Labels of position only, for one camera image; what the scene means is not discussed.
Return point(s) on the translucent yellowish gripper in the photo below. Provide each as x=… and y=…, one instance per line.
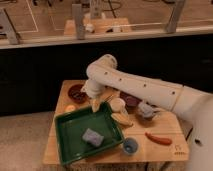
x=95, y=104

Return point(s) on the dark grapes bunch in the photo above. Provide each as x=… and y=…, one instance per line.
x=79, y=96

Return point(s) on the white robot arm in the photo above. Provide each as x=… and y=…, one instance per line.
x=189, y=104

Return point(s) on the white round lid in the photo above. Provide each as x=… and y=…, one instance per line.
x=117, y=105

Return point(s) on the dark red bowl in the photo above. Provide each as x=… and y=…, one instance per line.
x=76, y=88

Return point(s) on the small orange round fruit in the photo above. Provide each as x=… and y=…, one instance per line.
x=70, y=108

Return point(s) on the yellow banana toy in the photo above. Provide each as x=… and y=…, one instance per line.
x=123, y=119

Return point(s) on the grey blue sponge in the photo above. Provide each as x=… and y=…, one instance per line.
x=93, y=137

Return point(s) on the purple bowl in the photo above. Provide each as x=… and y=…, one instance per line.
x=130, y=100

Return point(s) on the green plastic tray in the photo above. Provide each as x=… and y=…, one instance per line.
x=83, y=133

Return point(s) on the grey crumpled cloth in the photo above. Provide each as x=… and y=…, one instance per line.
x=145, y=110

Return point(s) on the small blue cup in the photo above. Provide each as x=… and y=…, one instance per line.
x=130, y=146

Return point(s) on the orange carrot toy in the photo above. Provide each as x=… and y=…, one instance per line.
x=158, y=140

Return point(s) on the middle grey metal post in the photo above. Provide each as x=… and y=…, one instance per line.
x=78, y=17

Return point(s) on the grey metal post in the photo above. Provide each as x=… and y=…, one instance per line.
x=175, y=15
x=7, y=28
x=78, y=17

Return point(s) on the left grey metal post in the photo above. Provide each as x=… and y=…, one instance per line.
x=7, y=28

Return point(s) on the right grey metal post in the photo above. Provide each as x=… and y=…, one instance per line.
x=175, y=15

